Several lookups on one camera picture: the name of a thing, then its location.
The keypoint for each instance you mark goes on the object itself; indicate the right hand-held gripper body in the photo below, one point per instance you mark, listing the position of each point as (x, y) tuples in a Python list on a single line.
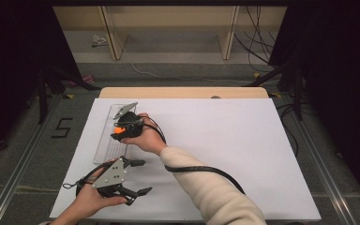
[(132, 125)]

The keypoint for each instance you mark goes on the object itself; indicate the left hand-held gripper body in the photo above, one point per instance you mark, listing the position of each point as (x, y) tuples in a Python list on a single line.
[(112, 175)]

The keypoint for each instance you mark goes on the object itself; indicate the orange ball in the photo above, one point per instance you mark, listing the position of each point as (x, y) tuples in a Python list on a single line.
[(118, 129)]

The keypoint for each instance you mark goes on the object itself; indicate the clear plastic tray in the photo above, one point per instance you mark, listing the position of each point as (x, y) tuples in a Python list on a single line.
[(106, 150)]

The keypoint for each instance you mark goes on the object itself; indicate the person's right hand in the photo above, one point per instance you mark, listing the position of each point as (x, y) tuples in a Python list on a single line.
[(150, 139)]

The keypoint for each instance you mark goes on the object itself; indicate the person's left hand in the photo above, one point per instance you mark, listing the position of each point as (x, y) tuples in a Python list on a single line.
[(90, 201)]

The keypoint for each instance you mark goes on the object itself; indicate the wooden table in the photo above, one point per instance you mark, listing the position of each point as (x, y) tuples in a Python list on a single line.
[(168, 92)]

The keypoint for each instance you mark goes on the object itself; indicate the pink object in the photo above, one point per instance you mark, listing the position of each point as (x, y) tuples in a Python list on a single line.
[(86, 79)]

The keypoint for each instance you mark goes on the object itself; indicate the yellow tape piece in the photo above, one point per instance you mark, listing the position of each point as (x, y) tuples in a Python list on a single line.
[(256, 75), (70, 96), (275, 94)]

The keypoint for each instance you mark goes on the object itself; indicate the black stand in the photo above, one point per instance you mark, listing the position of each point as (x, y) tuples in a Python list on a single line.
[(42, 100), (298, 93)]

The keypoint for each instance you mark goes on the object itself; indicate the crumpled grey paper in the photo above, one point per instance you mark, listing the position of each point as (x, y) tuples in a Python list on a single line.
[(99, 40)]

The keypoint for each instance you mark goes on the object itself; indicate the white board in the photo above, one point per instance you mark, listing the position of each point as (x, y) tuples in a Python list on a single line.
[(231, 140)]

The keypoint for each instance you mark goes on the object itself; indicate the wooden shelf unit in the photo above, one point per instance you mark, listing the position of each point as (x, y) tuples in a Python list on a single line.
[(168, 18)]

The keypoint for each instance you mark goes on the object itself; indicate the black curtain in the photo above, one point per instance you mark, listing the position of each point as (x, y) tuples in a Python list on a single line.
[(12, 62), (340, 78)]

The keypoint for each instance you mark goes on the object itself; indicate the metal floor rail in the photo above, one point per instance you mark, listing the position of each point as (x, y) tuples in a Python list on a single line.
[(15, 175), (322, 162)]

